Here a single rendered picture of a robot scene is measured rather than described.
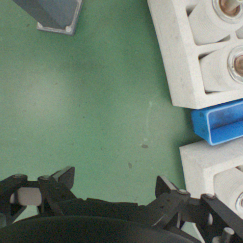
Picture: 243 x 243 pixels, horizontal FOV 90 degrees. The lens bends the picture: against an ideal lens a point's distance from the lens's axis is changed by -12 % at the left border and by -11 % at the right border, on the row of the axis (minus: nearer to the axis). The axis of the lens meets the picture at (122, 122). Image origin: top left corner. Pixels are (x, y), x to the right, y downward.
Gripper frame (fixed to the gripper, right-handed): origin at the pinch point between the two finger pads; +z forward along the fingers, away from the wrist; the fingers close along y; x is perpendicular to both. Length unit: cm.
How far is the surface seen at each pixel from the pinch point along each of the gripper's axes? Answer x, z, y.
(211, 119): 12, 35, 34
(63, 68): 25.1, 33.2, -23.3
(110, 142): 0.0, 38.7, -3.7
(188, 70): 20.7, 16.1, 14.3
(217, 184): -7.1, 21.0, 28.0
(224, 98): 15.4, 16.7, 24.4
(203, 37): 27.8, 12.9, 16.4
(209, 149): 1.7, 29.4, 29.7
